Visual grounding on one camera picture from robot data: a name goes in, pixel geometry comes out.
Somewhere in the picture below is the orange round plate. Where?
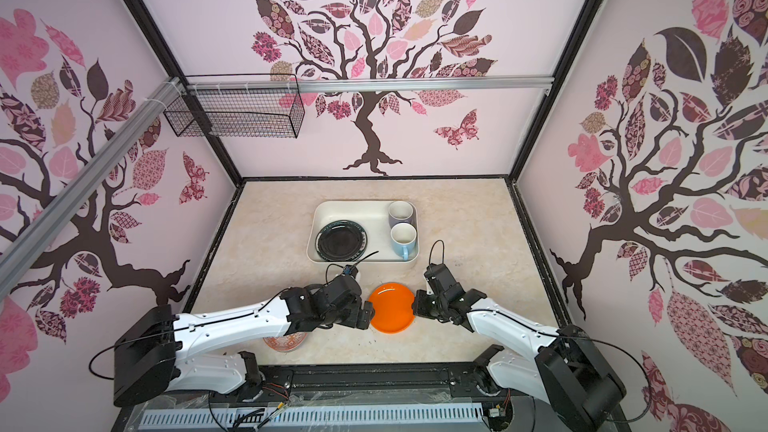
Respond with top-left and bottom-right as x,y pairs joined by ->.
368,282 -> 415,334

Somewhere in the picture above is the black round plate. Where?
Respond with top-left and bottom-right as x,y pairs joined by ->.
315,220 -> 367,262

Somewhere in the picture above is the orange patterned bowl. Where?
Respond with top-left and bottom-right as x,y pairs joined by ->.
263,332 -> 308,353

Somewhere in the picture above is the light blue ceramic mug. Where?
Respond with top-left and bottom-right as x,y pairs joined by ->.
390,223 -> 418,262

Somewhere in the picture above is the purple ceramic mug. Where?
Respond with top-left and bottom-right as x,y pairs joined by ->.
387,200 -> 416,228

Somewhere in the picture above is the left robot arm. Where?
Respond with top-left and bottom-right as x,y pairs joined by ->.
113,275 -> 375,407

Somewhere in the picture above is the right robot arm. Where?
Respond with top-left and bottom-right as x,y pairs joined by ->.
413,264 -> 626,431

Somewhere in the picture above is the white plastic bin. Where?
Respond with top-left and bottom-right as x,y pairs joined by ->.
306,200 -> 420,271

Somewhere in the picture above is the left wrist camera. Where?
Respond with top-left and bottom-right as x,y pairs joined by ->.
342,264 -> 359,279

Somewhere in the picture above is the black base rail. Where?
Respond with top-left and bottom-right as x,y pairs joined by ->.
110,359 -> 631,432

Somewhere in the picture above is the white vented cable duct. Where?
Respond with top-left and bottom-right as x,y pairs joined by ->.
135,403 -> 486,431

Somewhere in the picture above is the black wire basket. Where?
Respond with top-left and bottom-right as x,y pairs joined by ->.
164,72 -> 305,139

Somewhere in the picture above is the aluminium rail back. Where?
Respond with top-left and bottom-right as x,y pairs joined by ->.
186,75 -> 554,93

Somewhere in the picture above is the aluminium rail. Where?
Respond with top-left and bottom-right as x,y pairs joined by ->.
1,77 -> 183,297
186,75 -> 554,93

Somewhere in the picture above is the aluminium rail left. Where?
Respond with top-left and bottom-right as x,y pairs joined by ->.
1,77 -> 183,297

